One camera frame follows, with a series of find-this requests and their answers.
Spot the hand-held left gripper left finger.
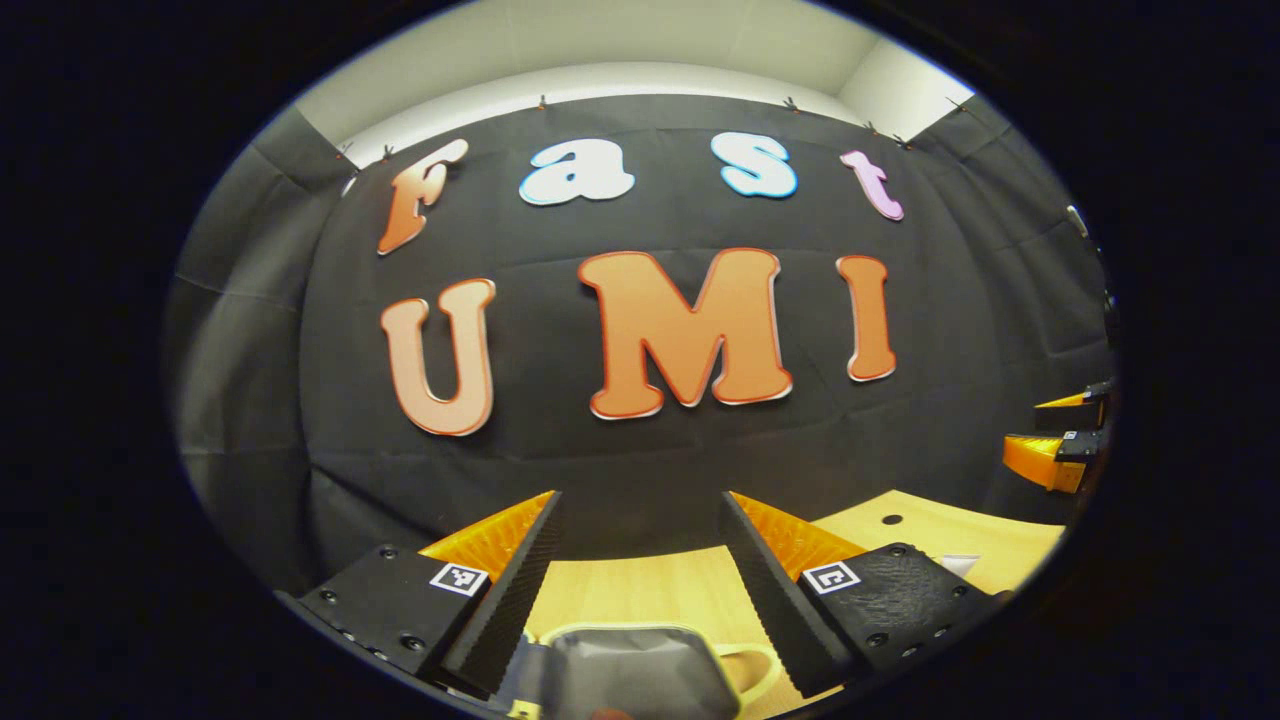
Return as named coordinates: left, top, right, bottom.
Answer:
left=275, top=490, right=563, bottom=699

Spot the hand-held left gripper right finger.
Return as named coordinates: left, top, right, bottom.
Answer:
left=720, top=490, right=1011, bottom=699

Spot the black backdrop cloth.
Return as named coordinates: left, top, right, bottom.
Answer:
left=165, top=92, right=1116, bottom=591

